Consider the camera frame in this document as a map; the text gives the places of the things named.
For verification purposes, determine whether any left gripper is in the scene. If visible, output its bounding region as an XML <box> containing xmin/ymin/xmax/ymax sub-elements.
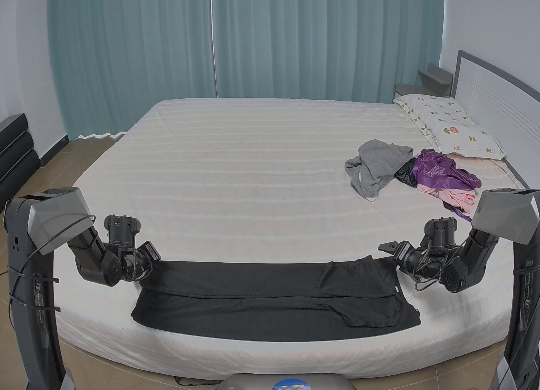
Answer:
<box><xmin>137</xmin><ymin>242</ymin><xmax>162</xmax><ymax>273</ymax></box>

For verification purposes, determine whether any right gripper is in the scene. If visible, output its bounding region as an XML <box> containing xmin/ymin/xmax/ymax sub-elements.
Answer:
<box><xmin>390</xmin><ymin>241</ymin><xmax>417</xmax><ymax>272</ymax></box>

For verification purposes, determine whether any black T-shirt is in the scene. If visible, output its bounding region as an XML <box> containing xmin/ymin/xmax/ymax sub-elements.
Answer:
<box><xmin>131</xmin><ymin>255</ymin><xmax>422</xmax><ymax>342</ymax></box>

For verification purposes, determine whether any bed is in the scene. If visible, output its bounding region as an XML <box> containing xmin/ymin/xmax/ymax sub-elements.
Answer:
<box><xmin>25</xmin><ymin>49</ymin><xmax>540</xmax><ymax>380</ymax></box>

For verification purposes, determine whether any pink garment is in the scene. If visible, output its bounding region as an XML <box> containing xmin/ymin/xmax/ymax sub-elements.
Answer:
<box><xmin>417</xmin><ymin>184</ymin><xmax>477</xmax><ymax>215</ymax></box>

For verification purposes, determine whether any black shiny garment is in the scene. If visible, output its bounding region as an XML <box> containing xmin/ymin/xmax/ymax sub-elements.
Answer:
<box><xmin>394</xmin><ymin>158</ymin><xmax>420</xmax><ymax>188</ymax></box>

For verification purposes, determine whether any purple satin garment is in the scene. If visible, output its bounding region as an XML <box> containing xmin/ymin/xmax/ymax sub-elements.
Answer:
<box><xmin>413</xmin><ymin>149</ymin><xmax>482</xmax><ymax>224</ymax></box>

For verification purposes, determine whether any grey garment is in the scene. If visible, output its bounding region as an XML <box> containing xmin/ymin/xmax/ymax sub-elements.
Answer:
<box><xmin>345</xmin><ymin>139</ymin><xmax>414</xmax><ymax>202</ymax></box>

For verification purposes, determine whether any white printed pillow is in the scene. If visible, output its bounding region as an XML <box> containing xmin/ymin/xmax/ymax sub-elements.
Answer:
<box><xmin>393</xmin><ymin>94</ymin><xmax>507</xmax><ymax>160</ymax></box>

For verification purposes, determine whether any dark chest of drawers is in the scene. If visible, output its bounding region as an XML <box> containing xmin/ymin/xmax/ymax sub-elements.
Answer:
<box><xmin>0</xmin><ymin>113</ymin><xmax>41</xmax><ymax>195</ymax></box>

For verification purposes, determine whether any grey bedside table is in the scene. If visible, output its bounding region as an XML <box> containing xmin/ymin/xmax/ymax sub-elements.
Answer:
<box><xmin>394</xmin><ymin>63</ymin><xmax>453</xmax><ymax>98</ymax></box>

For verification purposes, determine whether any blue-green curtain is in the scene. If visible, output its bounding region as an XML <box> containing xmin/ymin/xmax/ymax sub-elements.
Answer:
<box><xmin>46</xmin><ymin>0</ymin><xmax>218</xmax><ymax>141</ymax></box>
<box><xmin>211</xmin><ymin>0</ymin><xmax>446</xmax><ymax>104</ymax></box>

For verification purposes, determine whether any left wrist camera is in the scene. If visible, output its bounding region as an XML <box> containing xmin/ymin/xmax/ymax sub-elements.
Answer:
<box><xmin>104</xmin><ymin>215</ymin><xmax>142</xmax><ymax>247</ymax></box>

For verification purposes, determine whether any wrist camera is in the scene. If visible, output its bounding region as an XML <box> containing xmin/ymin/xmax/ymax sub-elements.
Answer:
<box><xmin>104</xmin><ymin>215</ymin><xmax>142</xmax><ymax>247</ymax></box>
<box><xmin>424</xmin><ymin>217</ymin><xmax>458</xmax><ymax>250</ymax></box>

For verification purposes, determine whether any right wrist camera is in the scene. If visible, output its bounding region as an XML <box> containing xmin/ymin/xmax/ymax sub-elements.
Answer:
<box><xmin>424</xmin><ymin>217</ymin><xmax>458</xmax><ymax>250</ymax></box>

